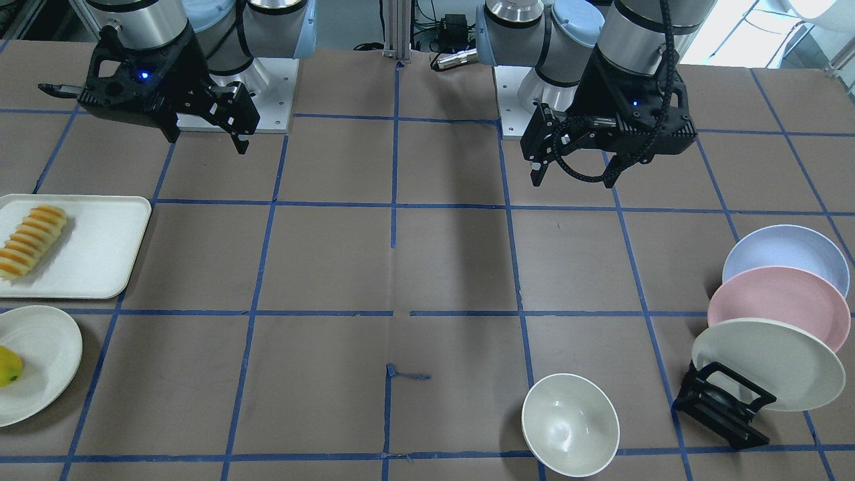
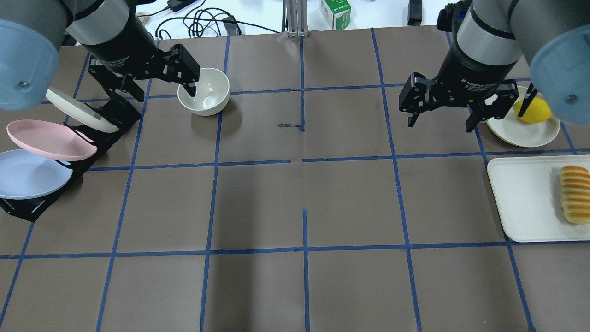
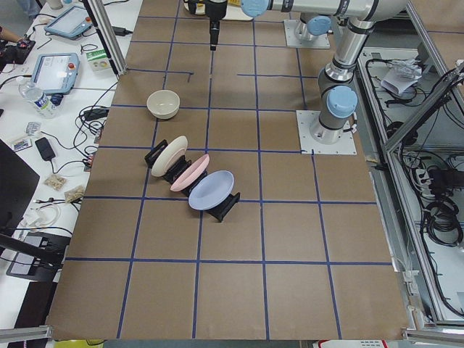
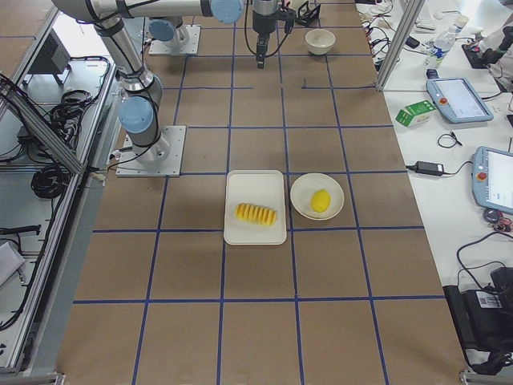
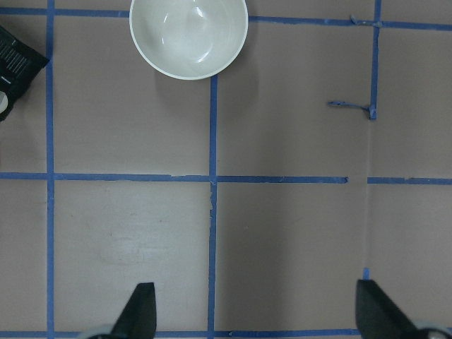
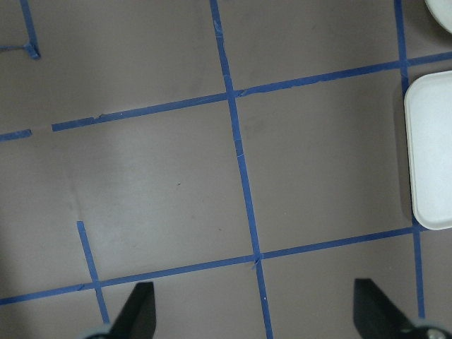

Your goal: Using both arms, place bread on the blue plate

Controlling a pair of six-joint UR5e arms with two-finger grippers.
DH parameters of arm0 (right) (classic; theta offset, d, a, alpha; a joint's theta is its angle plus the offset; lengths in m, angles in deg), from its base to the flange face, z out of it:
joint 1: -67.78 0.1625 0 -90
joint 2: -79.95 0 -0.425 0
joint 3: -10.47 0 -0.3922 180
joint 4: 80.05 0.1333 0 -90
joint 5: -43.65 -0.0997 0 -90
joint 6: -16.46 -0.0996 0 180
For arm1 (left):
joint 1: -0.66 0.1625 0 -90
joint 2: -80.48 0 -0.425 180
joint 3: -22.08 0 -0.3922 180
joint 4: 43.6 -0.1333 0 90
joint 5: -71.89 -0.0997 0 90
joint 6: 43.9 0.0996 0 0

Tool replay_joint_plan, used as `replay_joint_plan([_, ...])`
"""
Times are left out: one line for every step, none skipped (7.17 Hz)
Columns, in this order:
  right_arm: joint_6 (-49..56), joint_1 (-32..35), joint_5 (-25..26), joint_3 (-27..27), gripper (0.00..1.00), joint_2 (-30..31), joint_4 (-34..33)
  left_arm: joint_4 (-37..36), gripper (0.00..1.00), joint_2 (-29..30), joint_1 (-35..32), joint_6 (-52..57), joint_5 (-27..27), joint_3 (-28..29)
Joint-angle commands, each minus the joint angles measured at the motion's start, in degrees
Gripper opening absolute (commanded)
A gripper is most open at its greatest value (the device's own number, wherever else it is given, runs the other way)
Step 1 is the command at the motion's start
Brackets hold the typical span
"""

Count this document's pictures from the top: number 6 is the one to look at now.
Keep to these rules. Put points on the white round plate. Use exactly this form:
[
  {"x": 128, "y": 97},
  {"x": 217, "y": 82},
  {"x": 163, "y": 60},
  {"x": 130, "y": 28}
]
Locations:
[{"x": 441, "y": 12}]

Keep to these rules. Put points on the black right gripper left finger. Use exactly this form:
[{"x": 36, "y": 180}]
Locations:
[{"x": 137, "y": 318}]

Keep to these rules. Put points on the white rectangular tray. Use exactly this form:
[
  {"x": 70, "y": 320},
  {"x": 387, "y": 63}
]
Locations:
[{"x": 427, "y": 106}]

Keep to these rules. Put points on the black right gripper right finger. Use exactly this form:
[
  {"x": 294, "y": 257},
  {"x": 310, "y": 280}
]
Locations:
[{"x": 374, "y": 314}]

